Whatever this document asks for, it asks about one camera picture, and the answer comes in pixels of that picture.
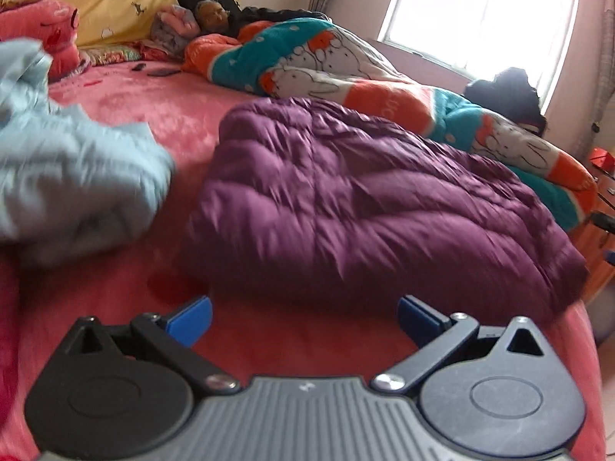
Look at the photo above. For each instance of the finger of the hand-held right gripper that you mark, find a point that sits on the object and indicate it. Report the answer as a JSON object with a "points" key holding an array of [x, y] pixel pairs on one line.
{"points": [[611, 258]]}

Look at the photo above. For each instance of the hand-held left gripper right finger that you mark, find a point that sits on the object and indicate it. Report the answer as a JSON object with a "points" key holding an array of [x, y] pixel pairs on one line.
{"points": [[418, 319]]}

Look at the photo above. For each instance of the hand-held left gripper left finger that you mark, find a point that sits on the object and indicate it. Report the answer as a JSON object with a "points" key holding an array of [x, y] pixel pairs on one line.
{"points": [[192, 319]]}

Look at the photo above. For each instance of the purple quilted down jacket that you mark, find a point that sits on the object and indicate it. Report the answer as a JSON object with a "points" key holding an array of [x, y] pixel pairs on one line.
{"points": [[360, 201]]}

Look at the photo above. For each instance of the wooden cabinet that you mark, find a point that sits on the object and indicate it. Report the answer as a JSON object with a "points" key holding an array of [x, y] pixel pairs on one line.
{"points": [[587, 254]]}

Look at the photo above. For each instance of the red and white box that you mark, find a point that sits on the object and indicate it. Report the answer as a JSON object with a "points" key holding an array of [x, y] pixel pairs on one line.
{"points": [[600, 157]]}

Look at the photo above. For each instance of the dark cloth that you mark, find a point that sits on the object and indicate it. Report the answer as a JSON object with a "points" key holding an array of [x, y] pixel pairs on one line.
{"points": [[504, 96]]}

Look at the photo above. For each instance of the light blue down jacket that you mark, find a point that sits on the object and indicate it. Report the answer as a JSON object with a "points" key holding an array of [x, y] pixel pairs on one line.
{"points": [[72, 163]]}

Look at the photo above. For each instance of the pink printed bed blanket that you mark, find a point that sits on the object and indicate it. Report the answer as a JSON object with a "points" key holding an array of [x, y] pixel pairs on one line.
{"points": [[158, 105]]}

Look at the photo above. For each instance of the black phone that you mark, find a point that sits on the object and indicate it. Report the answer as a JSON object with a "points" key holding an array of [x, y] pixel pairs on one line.
{"points": [[163, 72]]}

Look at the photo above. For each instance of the black remote control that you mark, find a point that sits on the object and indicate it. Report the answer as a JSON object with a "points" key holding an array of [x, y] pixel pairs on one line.
{"points": [[139, 66]]}

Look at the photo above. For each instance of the floral pillow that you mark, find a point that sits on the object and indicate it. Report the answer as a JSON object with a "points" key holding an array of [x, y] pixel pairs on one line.
{"points": [[110, 53]]}

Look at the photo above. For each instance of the window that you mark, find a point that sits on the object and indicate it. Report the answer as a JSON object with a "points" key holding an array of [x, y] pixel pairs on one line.
{"points": [[480, 9]]}

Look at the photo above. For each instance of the teal orange rabbit blanket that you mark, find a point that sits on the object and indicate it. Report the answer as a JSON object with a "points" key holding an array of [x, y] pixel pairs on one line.
{"points": [[288, 53]]}

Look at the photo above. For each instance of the grey pink pillow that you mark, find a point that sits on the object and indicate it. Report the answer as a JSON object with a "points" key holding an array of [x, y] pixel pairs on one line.
{"points": [[170, 33]]}

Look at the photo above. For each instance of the black cushion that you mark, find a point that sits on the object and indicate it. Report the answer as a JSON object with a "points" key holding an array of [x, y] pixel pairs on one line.
{"points": [[230, 2]]}

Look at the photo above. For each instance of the yellow star headboard cover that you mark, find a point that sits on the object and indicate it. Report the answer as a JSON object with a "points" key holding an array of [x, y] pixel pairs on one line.
{"points": [[120, 5]]}

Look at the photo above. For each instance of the pink plush pillow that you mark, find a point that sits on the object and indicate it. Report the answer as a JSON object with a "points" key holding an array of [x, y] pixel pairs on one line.
{"points": [[48, 24]]}

